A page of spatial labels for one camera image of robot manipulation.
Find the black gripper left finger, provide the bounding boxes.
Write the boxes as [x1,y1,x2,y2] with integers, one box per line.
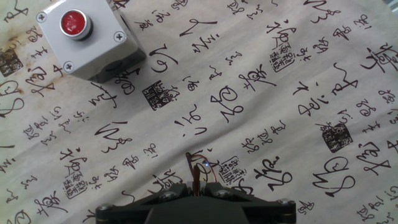
[96,181,197,224]

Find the grey box flat red button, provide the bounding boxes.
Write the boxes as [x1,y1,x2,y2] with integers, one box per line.
[35,0,147,85]

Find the beige calligraphy print tablecloth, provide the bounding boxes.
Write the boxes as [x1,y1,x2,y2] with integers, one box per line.
[0,0,398,224]

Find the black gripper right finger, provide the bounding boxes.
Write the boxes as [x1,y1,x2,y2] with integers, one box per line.
[196,181,297,224]

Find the brown thin-frame glasses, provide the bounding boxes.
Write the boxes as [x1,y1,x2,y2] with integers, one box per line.
[185,151,219,197]

